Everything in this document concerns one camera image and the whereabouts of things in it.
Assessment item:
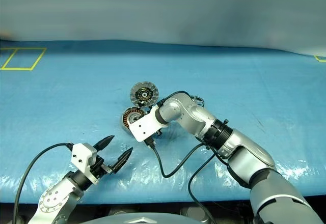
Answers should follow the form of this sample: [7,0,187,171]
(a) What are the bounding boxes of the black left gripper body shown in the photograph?
[89,156,115,181]

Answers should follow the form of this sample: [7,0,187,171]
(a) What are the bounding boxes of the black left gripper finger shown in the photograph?
[112,147,134,175]
[92,135,115,156]

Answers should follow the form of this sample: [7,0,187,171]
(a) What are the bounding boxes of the motor housing with copper windings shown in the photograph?
[121,106,150,134]

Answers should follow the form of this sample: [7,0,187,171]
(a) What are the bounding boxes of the round silver motor lid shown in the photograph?
[129,81,160,107]

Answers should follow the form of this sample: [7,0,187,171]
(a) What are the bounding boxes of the silver spoked rotor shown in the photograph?
[190,95,205,107]

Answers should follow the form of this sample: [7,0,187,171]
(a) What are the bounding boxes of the blue plastic table cover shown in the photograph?
[0,39,326,205]

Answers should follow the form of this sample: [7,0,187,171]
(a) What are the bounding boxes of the silver robot torso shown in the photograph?
[86,212,189,224]

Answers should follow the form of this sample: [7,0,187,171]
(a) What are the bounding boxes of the round grey disc under table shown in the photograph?
[181,204,207,222]

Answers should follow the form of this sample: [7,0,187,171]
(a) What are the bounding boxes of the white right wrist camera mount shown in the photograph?
[129,105,169,143]

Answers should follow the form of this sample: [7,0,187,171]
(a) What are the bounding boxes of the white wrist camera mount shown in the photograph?
[129,105,169,143]
[71,143,99,185]

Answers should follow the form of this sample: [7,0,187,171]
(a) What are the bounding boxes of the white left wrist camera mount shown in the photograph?
[71,143,99,185]

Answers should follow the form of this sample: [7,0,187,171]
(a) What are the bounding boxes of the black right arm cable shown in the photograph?
[145,91,229,224]

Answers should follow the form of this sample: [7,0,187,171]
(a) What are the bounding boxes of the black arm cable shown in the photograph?
[145,91,229,224]
[14,142,74,224]

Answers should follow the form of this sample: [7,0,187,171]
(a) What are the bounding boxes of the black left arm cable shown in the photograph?
[14,142,74,224]

